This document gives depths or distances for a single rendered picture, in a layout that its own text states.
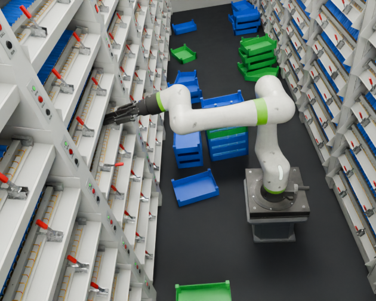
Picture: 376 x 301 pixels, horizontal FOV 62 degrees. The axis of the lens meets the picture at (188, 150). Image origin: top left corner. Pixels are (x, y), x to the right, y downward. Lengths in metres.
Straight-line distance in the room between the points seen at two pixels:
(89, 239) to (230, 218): 1.19
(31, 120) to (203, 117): 0.68
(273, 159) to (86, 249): 1.00
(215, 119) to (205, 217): 1.01
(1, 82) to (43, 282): 0.50
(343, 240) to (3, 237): 1.82
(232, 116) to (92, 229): 0.70
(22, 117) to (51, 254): 0.37
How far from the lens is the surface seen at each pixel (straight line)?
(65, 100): 1.10
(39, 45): 1.01
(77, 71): 1.25
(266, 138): 1.70
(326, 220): 2.21
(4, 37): 0.86
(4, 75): 0.85
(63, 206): 1.04
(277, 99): 1.39
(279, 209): 1.79
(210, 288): 1.96
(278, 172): 1.65
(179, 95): 1.35
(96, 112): 1.35
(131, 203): 1.72
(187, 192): 2.33
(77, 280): 1.12
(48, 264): 0.95
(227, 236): 2.10
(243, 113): 1.34
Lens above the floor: 1.81
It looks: 44 degrees down
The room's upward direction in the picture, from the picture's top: 12 degrees counter-clockwise
